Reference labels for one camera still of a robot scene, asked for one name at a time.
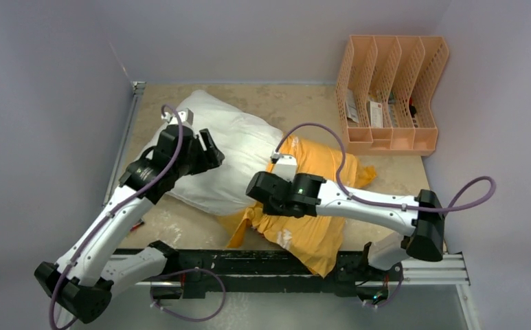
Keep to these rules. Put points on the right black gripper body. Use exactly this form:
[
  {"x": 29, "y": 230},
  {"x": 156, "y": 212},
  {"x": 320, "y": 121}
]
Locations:
[{"x": 272, "y": 208}]

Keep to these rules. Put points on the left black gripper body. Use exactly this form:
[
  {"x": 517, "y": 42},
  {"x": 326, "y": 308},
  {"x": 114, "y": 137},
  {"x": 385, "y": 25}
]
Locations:
[{"x": 194, "y": 163}]

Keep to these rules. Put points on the orange cartoon pillowcase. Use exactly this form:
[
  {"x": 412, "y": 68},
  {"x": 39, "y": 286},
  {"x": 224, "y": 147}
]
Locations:
[{"x": 314, "y": 241}]

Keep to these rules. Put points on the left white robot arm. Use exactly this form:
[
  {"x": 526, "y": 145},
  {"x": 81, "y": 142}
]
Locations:
[{"x": 84, "y": 280}]

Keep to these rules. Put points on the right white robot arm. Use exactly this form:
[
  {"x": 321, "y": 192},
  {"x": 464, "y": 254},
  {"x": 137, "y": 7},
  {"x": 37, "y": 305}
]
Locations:
[{"x": 417, "y": 229}]

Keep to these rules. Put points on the marker pen pack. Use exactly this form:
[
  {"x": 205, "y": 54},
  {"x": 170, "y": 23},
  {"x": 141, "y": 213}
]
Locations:
[{"x": 137, "y": 225}]

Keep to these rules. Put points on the white paper packet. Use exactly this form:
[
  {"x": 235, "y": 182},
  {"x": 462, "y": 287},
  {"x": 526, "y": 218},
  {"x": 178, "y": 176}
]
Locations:
[{"x": 351, "y": 108}]

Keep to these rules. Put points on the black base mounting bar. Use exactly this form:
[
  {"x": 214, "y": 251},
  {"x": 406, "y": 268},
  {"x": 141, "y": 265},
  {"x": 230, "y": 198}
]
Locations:
[{"x": 194, "y": 273}]

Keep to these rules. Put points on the white label box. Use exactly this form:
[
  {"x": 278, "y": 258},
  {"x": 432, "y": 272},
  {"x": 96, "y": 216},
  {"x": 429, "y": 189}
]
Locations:
[{"x": 375, "y": 114}]

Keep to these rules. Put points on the pink plastic file organizer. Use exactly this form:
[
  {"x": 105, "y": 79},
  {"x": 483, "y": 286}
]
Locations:
[{"x": 401, "y": 73}]

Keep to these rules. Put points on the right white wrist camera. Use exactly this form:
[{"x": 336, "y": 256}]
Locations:
[{"x": 284, "y": 165}]

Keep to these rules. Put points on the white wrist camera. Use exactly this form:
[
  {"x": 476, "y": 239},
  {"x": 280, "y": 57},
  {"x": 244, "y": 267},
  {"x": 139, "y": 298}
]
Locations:
[
  {"x": 172, "y": 117},
  {"x": 284, "y": 165}
]

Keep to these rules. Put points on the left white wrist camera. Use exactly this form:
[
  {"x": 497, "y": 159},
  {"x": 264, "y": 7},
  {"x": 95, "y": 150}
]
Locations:
[{"x": 172, "y": 117}]

